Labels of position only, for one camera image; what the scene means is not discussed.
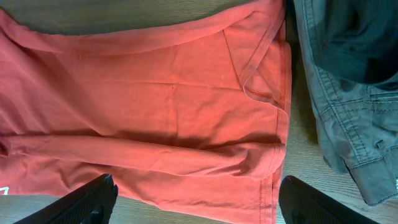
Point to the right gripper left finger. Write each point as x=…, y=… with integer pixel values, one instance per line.
x=92, y=203

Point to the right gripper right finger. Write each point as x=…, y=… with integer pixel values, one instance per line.
x=301, y=203

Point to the red t-shirt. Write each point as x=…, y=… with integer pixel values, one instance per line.
x=191, y=118

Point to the grey folded garment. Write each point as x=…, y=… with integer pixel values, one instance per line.
x=356, y=123

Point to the black folded shirt white letters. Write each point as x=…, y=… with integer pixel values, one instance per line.
x=357, y=41

